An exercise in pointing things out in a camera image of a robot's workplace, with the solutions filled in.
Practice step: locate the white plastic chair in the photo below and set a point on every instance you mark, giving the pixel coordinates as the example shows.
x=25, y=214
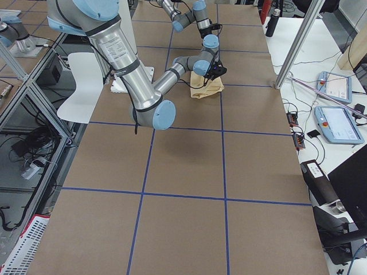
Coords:
x=79, y=106

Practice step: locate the lower blue teach pendant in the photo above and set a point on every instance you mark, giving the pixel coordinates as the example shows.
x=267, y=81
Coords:
x=337, y=125

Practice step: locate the black water bottle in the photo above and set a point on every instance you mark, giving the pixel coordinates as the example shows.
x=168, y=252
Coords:
x=272, y=23

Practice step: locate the long reacher grabber stick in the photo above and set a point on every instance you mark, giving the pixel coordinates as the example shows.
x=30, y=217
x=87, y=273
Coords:
x=328, y=97

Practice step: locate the black box with label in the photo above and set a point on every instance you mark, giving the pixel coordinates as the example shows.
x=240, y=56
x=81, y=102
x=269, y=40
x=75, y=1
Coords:
x=320, y=189

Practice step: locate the cream long-sleeve printed shirt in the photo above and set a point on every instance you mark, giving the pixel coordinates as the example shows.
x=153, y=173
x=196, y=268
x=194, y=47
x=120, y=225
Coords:
x=201, y=87

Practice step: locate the black monitor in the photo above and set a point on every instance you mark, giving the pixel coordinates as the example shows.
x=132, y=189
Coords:
x=349, y=183

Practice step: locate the upper blue teach pendant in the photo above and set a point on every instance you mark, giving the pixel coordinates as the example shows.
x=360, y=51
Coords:
x=337, y=86

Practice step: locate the aluminium frame post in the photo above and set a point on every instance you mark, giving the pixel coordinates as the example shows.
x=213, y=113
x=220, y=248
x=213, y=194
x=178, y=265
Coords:
x=311, y=14

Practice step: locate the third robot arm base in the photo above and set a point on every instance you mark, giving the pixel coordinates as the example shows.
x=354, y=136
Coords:
x=14, y=32

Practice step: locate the white plastic basket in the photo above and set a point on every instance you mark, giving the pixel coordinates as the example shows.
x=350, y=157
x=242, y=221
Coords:
x=26, y=247

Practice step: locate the blue teach pendant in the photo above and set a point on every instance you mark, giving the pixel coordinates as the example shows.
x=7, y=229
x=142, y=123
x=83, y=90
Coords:
x=337, y=125
x=337, y=86

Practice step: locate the red cylinder bottle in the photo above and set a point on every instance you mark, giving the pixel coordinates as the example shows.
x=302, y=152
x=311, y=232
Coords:
x=265, y=10

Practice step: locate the small electronics board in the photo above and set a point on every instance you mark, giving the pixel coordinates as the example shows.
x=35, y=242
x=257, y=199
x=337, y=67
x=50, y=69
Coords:
x=292, y=119

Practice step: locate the white power strip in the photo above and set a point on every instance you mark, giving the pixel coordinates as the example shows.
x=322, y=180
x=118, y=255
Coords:
x=32, y=169

